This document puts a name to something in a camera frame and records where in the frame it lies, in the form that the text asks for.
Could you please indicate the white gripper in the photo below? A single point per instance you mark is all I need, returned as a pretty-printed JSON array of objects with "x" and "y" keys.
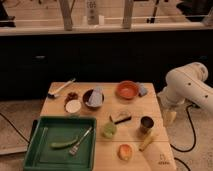
[{"x": 169, "y": 115}]

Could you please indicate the dark metallic cup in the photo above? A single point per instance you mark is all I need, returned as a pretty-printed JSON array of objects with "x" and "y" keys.
[{"x": 146, "y": 124}]

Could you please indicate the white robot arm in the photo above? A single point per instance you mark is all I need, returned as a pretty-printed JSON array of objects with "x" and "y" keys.
[{"x": 185, "y": 83}]

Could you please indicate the yellow corn cob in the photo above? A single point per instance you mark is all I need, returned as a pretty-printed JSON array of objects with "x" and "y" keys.
[{"x": 146, "y": 142}]

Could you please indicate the orange bowl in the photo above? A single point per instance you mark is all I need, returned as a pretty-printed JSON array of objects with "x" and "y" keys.
[{"x": 127, "y": 89}]

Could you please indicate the black scrubbing brush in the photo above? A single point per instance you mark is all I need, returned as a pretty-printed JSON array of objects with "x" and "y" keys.
[{"x": 120, "y": 118}]

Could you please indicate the orange peach fruit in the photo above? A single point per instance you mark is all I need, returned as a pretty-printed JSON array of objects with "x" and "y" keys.
[{"x": 125, "y": 152}]

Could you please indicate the light green cup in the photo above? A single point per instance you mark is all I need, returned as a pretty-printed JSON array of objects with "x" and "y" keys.
[{"x": 109, "y": 130}]

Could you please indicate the grey blue cloth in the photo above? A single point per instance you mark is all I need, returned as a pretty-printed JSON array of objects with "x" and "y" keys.
[{"x": 95, "y": 100}]

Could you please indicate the dark brown bowl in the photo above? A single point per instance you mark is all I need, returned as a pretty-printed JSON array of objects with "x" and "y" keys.
[{"x": 86, "y": 97}]

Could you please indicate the white small plate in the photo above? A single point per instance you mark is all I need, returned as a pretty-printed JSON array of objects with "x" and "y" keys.
[{"x": 73, "y": 106}]

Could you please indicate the dark red berries cluster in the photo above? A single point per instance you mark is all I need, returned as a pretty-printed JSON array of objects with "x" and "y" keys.
[{"x": 71, "y": 96}]

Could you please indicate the silver fork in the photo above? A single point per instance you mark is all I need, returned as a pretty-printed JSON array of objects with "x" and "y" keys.
[{"x": 75, "y": 148}]

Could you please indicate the green cucumber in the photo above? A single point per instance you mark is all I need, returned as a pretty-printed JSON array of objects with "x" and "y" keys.
[{"x": 59, "y": 145}]

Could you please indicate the green plastic tray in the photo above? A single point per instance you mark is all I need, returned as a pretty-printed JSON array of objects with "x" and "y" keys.
[{"x": 41, "y": 157}]

